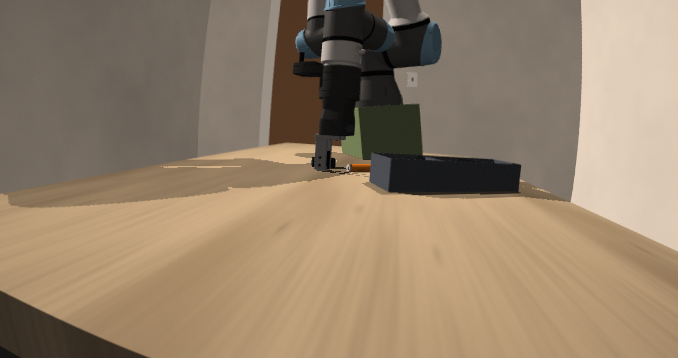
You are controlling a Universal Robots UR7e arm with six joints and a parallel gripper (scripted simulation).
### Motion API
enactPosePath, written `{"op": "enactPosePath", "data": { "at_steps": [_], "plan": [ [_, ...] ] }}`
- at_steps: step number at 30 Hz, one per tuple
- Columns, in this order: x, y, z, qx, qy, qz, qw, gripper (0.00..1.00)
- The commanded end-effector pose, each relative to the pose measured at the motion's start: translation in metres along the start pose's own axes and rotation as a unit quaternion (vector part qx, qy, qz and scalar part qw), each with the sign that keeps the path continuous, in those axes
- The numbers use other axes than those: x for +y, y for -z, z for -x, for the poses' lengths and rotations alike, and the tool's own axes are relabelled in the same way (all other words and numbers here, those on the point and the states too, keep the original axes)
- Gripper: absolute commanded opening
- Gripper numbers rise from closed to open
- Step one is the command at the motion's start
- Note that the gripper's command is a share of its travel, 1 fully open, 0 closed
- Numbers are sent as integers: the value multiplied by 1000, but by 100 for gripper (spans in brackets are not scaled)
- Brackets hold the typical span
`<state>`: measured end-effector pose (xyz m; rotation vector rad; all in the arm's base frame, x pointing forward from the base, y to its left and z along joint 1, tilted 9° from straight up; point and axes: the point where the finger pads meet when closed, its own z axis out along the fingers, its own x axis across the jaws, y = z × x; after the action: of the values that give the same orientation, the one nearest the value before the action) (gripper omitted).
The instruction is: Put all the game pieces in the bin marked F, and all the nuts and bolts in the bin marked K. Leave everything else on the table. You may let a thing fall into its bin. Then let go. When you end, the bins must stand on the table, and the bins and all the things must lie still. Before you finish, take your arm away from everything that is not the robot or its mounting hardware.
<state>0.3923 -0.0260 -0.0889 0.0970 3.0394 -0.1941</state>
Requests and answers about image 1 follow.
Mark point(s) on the orange battery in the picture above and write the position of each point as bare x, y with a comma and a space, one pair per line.
358, 167

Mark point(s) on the dark grey rack of three bins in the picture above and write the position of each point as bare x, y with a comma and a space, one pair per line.
405, 174

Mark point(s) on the black 9v battery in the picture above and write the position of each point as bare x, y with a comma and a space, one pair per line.
333, 162

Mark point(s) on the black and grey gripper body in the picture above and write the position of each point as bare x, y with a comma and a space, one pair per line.
340, 83

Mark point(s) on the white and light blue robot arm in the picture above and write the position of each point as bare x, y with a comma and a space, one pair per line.
417, 42

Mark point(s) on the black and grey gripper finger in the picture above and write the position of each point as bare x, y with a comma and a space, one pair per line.
320, 162
329, 149

